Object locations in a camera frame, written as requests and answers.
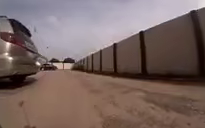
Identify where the dark car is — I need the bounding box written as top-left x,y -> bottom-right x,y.
39,63 -> 59,71

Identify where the white wall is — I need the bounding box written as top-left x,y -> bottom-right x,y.
52,62 -> 75,71

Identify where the silver car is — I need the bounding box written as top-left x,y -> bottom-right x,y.
0,15 -> 48,88

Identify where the long grey panel wall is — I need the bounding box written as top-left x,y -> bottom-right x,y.
72,4 -> 205,79

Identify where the dark tree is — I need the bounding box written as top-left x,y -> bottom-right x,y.
48,57 -> 60,64
63,57 -> 76,64

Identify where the sandy dirt road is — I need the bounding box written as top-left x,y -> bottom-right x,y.
0,69 -> 205,128

